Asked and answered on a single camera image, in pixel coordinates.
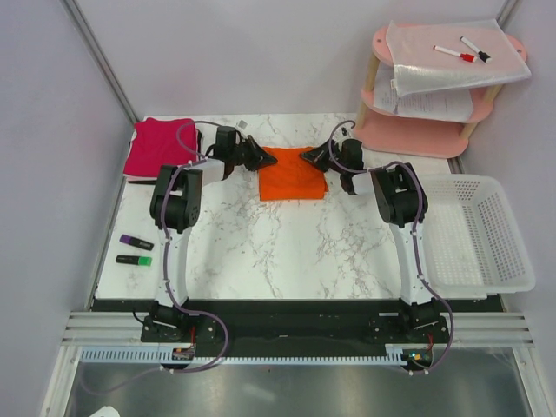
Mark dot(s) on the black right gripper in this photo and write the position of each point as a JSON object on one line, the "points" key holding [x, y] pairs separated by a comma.
{"points": [[317, 155]]}

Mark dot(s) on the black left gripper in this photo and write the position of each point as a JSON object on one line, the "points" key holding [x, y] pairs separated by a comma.
{"points": [[260, 159]]}

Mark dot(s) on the orange t shirt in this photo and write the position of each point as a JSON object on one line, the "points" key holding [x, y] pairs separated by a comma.
{"points": [[291, 178]]}

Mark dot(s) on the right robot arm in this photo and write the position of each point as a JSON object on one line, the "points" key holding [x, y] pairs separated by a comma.
{"points": [[402, 205]]}

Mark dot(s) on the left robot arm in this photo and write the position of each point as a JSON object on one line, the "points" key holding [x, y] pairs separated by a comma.
{"points": [[175, 207]]}

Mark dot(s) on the pink wooden shelf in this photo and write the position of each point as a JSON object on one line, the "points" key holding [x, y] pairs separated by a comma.
{"points": [[385, 132]]}

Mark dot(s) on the folded magenta t shirt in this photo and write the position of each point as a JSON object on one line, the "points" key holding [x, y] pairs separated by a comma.
{"points": [[155, 144]]}

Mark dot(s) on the printed paper sheets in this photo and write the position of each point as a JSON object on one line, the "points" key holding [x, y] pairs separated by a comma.
{"points": [[445, 106]]}

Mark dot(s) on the translucent plastic pouch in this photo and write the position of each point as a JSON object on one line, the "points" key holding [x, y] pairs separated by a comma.
{"points": [[429, 58]]}

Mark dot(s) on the purple highlighter marker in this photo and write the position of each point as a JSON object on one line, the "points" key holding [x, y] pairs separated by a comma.
{"points": [[136, 242]]}

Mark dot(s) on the green highlighter marker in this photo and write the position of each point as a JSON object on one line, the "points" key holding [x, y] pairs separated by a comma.
{"points": [[134, 260]]}

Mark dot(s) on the red capped whiteboard marker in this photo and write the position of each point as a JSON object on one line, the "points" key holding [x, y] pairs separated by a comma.
{"points": [[470, 58]]}

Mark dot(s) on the white plastic basket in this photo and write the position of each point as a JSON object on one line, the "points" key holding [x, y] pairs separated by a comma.
{"points": [[472, 244]]}

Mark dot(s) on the black capped whiteboard marker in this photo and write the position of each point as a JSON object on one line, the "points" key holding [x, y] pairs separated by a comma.
{"points": [[481, 54]]}

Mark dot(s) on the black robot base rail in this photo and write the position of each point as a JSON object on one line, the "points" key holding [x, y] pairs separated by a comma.
{"points": [[243, 328]]}

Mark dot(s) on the white slotted cable duct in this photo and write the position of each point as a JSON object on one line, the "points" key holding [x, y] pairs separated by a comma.
{"points": [[177, 356]]}

